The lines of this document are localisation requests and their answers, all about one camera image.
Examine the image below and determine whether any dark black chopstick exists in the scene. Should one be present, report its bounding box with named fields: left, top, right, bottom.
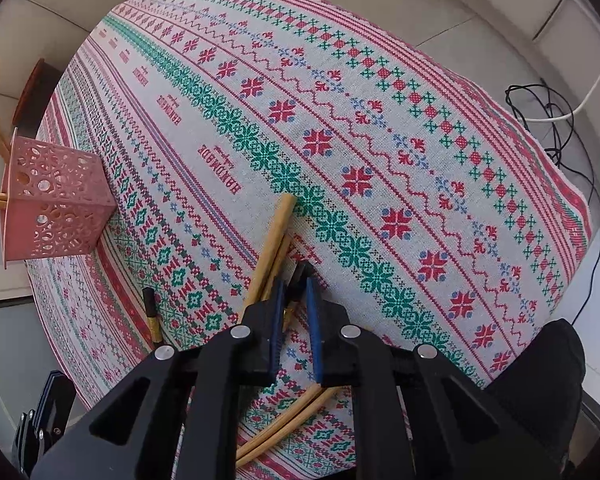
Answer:
left=283, top=260, right=315, bottom=332

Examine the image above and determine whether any lowest wooden chopstick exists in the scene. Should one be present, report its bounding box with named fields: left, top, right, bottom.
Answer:
left=235, top=386, right=341, bottom=468

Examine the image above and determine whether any red brown trash bin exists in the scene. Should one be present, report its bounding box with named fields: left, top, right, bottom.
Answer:
left=12, top=58, right=62, bottom=139

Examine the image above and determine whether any white power cable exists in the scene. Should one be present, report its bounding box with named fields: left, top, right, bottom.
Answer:
left=521, top=54, right=600, bottom=124

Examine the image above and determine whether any patterned woven tablecloth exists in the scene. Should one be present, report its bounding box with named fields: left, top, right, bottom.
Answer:
left=24, top=0, right=594, bottom=480

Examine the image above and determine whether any light wooden chopstick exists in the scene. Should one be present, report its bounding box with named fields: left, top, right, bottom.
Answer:
left=238, top=193, right=296, bottom=322

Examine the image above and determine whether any black tangled cable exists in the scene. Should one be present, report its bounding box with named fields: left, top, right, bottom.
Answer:
left=503, top=78, right=600, bottom=328

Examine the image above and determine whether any pink perforated utensil holder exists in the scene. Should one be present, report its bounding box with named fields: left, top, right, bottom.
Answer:
left=0, top=133, right=117, bottom=264

